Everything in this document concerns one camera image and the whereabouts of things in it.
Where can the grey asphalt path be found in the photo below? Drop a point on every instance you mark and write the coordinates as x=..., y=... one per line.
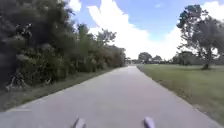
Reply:
x=123, y=96

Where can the grass verge strip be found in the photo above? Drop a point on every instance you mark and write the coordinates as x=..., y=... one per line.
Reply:
x=40, y=89

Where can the robot's own part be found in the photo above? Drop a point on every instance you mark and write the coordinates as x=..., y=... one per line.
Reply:
x=79, y=123
x=149, y=122

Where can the dense wood of trees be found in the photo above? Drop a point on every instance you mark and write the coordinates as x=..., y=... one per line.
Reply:
x=43, y=46

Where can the large lone tree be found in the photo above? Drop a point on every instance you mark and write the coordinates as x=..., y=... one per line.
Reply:
x=204, y=33

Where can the distant row of trees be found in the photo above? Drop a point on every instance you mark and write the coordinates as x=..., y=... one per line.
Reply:
x=156, y=58

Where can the grass field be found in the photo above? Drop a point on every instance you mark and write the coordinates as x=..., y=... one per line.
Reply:
x=190, y=81

